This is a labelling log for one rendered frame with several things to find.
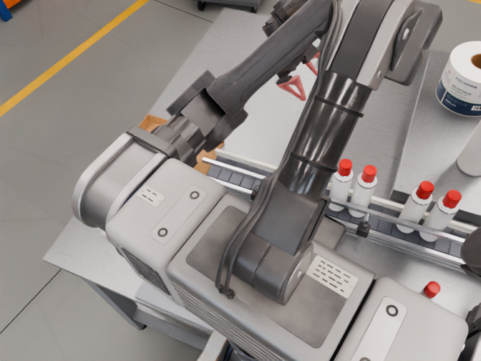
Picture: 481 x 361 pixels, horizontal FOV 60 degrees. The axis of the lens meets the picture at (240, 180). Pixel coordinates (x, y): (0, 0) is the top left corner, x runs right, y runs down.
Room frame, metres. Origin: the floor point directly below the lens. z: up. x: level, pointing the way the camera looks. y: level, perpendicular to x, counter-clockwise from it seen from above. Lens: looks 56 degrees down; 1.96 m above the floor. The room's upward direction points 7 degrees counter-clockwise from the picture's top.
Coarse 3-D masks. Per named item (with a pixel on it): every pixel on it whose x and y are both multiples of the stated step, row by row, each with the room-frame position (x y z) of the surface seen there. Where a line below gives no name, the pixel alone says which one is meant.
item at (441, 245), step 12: (216, 168) 0.79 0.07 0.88; (240, 168) 0.78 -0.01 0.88; (252, 168) 0.77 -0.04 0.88; (228, 180) 0.74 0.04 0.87; (240, 180) 0.73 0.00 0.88; (252, 180) 0.72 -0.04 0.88; (324, 192) 0.65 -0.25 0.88; (372, 204) 0.59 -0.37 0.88; (336, 216) 0.57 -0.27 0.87; (348, 216) 0.56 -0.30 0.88; (372, 216) 0.55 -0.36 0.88; (396, 216) 0.54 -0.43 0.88; (372, 228) 0.51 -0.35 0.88; (384, 228) 0.51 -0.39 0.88; (396, 228) 0.50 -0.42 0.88; (444, 228) 0.49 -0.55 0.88; (408, 240) 0.47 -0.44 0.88; (420, 240) 0.46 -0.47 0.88; (444, 240) 0.45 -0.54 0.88; (444, 252) 0.42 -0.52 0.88; (456, 252) 0.41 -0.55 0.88
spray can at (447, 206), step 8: (448, 192) 0.49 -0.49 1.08; (456, 192) 0.48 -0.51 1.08; (440, 200) 0.49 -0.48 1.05; (448, 200) 0.47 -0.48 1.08; (456, 200) 0.46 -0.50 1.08; (432, 208) 0.49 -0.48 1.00; (440, 208) 0.47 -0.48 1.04; (448, 208) 0.46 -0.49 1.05; (456, 208) 0.46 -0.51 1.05; (432, 216) 0.47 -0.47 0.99; (440, 216) 0.46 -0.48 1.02; (448, 216) 0.45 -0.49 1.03; (424, 224) 0.48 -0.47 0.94; (432, 224) 0.46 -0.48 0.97; (440, 224) 0.45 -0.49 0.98; (424, 240) 0.46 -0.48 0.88; (432, 240) 0.45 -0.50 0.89
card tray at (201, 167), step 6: (144, 120) 1.04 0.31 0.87; (150, 120) 1.07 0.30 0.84; (156, 120) 1.05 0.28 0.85; (162, 120) 1.04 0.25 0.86; (144, 126) 1.04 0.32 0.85; (150, 126) 1.04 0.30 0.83; (156, 126) 1.04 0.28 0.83; (222, 144) 0.92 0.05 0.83; (204, 150) 0.90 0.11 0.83; (198, 156) 0.88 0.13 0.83; (204, 156) 0.88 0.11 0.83; (210, 156) 0.87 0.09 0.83; (216, 156) 0.87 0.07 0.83; (198, 162) 0.86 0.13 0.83; (198, 168) 0.83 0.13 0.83; (204, 168) 0.83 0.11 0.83; (204, 174) 0.80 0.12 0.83
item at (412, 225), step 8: (208, 160) 0.76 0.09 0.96; (224, 168) 0.73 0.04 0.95; (232, 168) 0.72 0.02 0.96; (248, 176) 0.69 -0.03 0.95; (256, 176) 0.68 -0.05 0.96; (264, 176) 0.68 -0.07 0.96; (336, 200) 0.57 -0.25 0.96; (352, 208) 0.54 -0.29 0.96; (360, 208) 0.54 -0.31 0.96; (368, 208) 0.53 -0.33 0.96; (376, 216) 0.51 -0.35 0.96; (384, 216) 0.51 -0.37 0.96; (392, 216) 0.50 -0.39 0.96; (400, 224) 0.48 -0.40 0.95; (408, 224) 0.47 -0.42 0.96; (416, 224) 0.47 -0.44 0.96; (424, 232) 0.45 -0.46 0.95; (432, 232) 0.44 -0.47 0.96; (440, 232) 0.44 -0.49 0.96; (448, 240) 0.42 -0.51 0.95; (456, 240) 0.42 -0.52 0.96; (464, 240) 0.41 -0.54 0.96
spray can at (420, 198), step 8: (424, 184) 0.52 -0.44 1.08; (432, 184) 0.51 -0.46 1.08; (416, 192) 0.51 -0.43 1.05; (424, 192) 0.50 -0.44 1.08; (408, 200) 0.52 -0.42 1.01; (416, 200) 0.50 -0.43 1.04; (424, 200) 0.49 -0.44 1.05; (408, 208) 0.50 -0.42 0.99; (416, 208) 0.49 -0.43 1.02; (424, 208) 0.49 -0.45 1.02; (400, 216) 0.51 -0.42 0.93; (408, 216) 0.49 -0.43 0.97; (416, 216) 0.49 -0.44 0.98; (408, 232) 0.49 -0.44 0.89
